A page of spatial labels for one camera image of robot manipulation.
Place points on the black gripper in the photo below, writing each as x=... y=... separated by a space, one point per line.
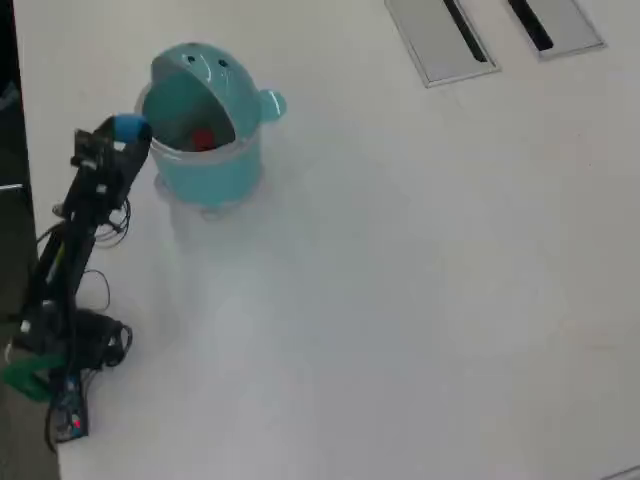
x=97 y=187

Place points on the blue lego block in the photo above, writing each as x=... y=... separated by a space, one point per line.
x=131 y=127

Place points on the red lego block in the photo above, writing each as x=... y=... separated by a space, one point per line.
x=202 y=140

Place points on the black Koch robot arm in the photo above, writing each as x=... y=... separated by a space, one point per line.
x=65 y=260

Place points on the teal whale-shaped bin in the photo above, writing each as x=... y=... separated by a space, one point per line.
x=225 y=175

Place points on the green table clamp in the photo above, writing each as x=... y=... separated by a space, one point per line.
x=27 y=372

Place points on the blue motor controller board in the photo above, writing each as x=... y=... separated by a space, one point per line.
x=70 y=410

